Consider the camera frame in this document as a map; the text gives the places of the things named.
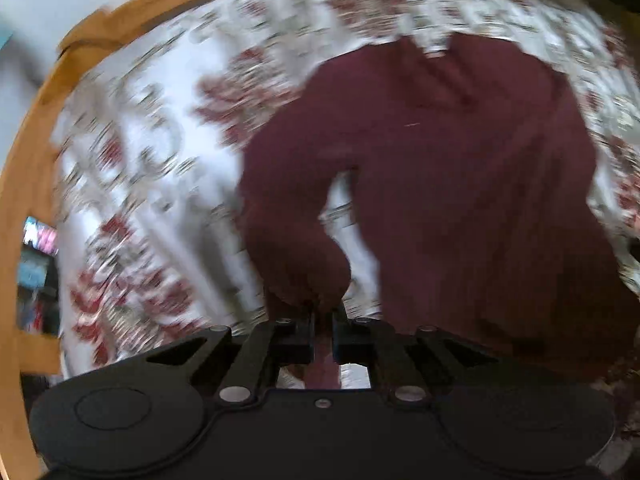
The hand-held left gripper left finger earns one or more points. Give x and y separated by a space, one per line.
303 336

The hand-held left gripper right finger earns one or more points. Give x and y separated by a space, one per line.
342 335

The maroon sweater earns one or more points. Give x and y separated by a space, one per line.
450 200

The floral bedspread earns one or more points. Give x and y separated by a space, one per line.
165 170

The computer monitor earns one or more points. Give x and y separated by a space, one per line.
40 236

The wooden bed frame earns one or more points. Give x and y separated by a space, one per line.
35 160

